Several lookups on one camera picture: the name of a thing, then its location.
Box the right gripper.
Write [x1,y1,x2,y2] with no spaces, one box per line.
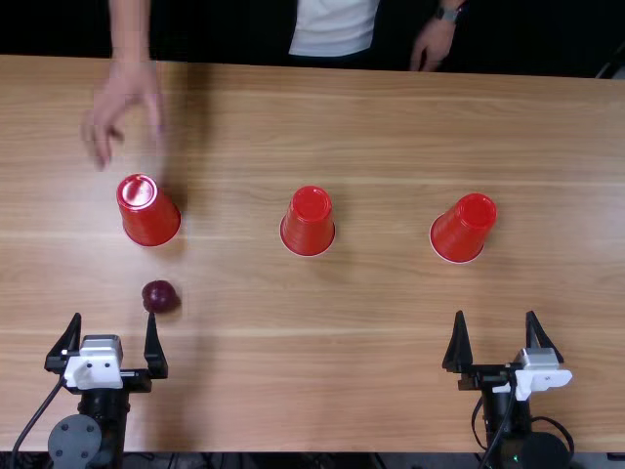
[441,310,565,392]

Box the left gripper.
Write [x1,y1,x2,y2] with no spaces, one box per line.
[44,312,169,407]

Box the dark red ball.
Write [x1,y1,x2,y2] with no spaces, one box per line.
[141,279,182,315]

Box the red cup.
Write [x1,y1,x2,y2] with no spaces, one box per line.
[115,172,183,248]
[278,185,337,258]
[429,192,498,265]

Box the person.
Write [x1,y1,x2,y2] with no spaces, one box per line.
[80,0,471,172]

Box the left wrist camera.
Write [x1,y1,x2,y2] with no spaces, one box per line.
[62,334,125,391]

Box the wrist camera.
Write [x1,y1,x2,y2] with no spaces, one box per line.
[62,334,125,391]
[491,347,574,403]

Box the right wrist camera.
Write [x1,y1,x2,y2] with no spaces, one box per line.
[491,347,574,403]

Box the black cable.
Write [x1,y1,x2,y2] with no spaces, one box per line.
[8,374,67,469]
[530,414,576,453]
[470,396,491,453]

